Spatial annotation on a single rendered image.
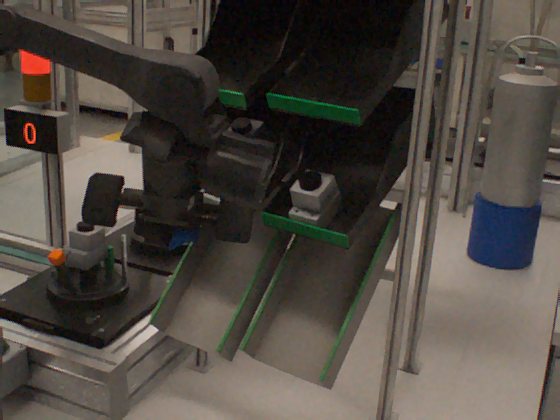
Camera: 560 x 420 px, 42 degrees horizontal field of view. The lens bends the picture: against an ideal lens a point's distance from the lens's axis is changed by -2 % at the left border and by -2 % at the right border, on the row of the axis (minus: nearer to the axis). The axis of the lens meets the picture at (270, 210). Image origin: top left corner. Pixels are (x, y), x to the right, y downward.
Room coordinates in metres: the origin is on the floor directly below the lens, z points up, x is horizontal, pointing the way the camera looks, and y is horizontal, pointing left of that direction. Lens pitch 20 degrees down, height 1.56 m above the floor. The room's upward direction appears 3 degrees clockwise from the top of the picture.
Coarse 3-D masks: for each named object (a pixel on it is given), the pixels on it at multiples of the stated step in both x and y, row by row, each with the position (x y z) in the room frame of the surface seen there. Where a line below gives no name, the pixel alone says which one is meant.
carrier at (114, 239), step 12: (120, 228) 1.43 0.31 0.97; (132, 228) 1.43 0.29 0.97; (108, 240) 1.36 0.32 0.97; (120, 240) 1.36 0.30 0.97; (132, 240) 1.34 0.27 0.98; (144, 240) 1.32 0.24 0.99; (120, 252) 1.30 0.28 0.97; (132, 252) 1.31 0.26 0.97; (144, 252) 1.31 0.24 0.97; (156, 252) 1.30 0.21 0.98; (168, 252) 1.30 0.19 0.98; (180, 252) 1.31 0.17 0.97; (120, 264) 1.27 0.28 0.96; (132, 264) 1.26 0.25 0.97; (144, 264) 1.26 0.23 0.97; (156, 264) 1.26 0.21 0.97; (168, 264) 1.26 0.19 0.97; (168, 276) 1.23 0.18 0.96
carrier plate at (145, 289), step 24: (24, 288) 1.13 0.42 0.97; (144, 288) 1.16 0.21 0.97; (0, 312) 1.06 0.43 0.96; (24, 312) 1.05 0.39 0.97; (48, 312) 1.05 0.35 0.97; (72, 312) 1.06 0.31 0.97; (96, 312) 1.06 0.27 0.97; (120, 312) 1.07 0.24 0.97; (144, 312) 1.08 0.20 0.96; (72, 336) 1.00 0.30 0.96; (96, 336) 0.99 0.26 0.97
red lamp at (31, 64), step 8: (24, 56) 1.30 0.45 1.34; (32, 56) 1.29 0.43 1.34; (24, 64) 1.30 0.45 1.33; (32, 64) 1.29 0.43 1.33; (40, 64) 1.30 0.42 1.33; (48, 64) 1.31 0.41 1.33; (24, 72) 1.30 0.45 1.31; (32, 72) 1.29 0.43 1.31; (40, 72) 1.30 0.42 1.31; (48, 72) 1.31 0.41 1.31
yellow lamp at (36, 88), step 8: (24, 80) 1.30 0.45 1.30; (32, 80) 1.29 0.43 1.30; (40, 80) 1.30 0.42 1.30; (48, 80) 1.31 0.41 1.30; (24, 88) 1.30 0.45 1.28; (32, 88) 1.29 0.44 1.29; (40, 88) 1.30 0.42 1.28; (48, 88) 1.31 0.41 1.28; (24, 96) 1.30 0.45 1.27; (32, 96) 1.29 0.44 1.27; (40, 96) 1.30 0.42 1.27; (48, 96) 1.31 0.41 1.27
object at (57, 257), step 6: (54, 252) 1.06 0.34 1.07; (60, 252) 1.06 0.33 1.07; (66, 252) 1.08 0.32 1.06; (48, 258) 1.06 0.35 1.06; (54, 258) 1.05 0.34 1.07; (60, 258) 1.06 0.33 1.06; (54, 264) 1.06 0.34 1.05; (60, 264) 1.06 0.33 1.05; (60, 270) 1.07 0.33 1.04; (66, 270) 1.07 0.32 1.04; (60, 276) 1.07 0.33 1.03; (66, 276) 1.07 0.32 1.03; (66, 282) 1.07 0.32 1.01; (72, 282) 1.09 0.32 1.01; (66, 288) 1.08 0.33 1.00
